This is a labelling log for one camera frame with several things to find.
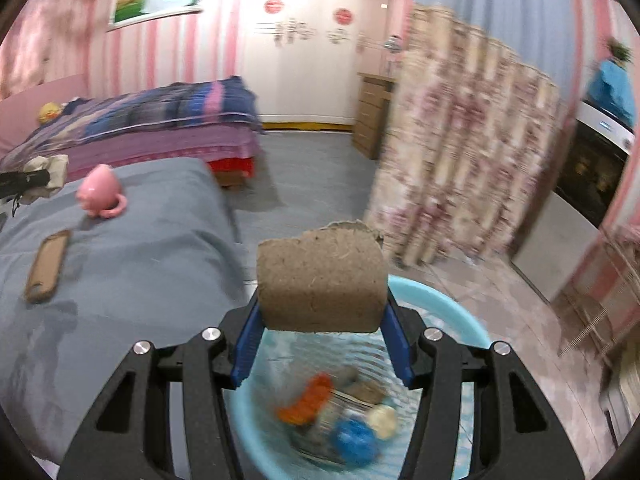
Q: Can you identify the blue cloth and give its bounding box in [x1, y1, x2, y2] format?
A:
[586, 57, 640, 131]

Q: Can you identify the beige printed snack packet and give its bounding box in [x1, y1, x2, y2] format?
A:
[342, 367, 393, 406]

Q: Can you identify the floral curtain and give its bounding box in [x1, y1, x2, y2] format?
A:
[362, 4, 576, 268]

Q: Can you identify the pink headboard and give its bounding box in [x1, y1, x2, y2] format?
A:
[0, 74, 93, 156]

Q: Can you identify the cream plastic lid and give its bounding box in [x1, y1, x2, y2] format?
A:
[367, 405, 398, 441]

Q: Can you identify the cardboard tube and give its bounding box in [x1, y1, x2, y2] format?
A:
[256, 220, 390, 335]

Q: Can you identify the pink striped curtain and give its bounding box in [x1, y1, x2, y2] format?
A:
[0, 0, 103, 98]

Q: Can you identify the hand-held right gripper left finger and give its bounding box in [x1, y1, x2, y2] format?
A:
[59, 300, 261, 480]

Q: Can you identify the pink mug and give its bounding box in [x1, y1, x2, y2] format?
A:
[76, 164, 127, 220]

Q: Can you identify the red cloth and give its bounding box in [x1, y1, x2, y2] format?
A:
[207, 157, 256, 179]

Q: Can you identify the turquoise plastic basket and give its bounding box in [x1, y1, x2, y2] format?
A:
[222, 274, 492, 480]

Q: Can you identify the metal wire rack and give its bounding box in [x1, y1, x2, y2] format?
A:
[557, 240, 640, 361]

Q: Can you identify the white panel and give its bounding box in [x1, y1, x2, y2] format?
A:
[510, 192, 601, 303]

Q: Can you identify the brown phone case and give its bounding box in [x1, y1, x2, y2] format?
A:
[24, 229, 72, 304]

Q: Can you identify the beige sock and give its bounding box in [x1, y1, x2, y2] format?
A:
[25, 154, 69, 196]

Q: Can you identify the purple dotted bed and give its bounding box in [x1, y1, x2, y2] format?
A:
[65, 125, 263, 181]

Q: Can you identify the wooden desk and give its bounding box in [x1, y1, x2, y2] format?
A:
[352, 72, 396, 161]

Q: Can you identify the blue plastic bag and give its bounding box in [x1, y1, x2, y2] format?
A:
[334, 417, 381, 467]

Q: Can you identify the white wardrobe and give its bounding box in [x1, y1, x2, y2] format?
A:
[240, 0, 396, 123]

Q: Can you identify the plaid quilt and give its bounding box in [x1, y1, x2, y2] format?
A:
[0, 76, 263, 171]

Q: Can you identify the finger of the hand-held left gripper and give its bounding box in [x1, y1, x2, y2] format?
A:
[0, 169, 51, 201]

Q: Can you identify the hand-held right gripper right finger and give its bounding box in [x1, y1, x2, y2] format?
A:
[382, 292, 584, 480]

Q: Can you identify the orange plastic wrapper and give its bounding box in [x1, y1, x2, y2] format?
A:
[277, 372, 333, 426]

